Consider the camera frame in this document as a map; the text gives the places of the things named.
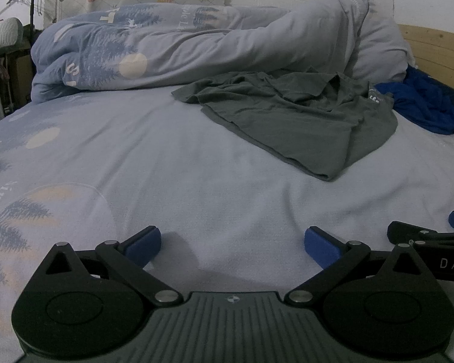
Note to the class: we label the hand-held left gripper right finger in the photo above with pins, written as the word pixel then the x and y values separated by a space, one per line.
pixel 319 248

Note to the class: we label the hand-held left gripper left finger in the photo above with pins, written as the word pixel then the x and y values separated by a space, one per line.
pixel 145 245

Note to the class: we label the grey t-shirt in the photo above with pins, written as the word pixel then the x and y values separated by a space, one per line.
pixel 287 128

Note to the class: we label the bed with light blue sheet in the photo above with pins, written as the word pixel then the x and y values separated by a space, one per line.
pixel 174 166

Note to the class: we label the blue garment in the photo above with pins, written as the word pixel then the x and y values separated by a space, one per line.
pixel 427 102

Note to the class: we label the wooden headboard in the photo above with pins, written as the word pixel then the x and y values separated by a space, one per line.
pixel 439 56

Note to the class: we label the light grey pillow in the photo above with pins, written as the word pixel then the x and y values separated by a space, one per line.
pixel 382 53

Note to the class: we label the light blue printed duvet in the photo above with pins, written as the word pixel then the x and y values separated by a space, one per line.
pixel 174 45

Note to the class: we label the white plush pillow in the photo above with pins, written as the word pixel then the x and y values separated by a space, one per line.
pixel 3 32

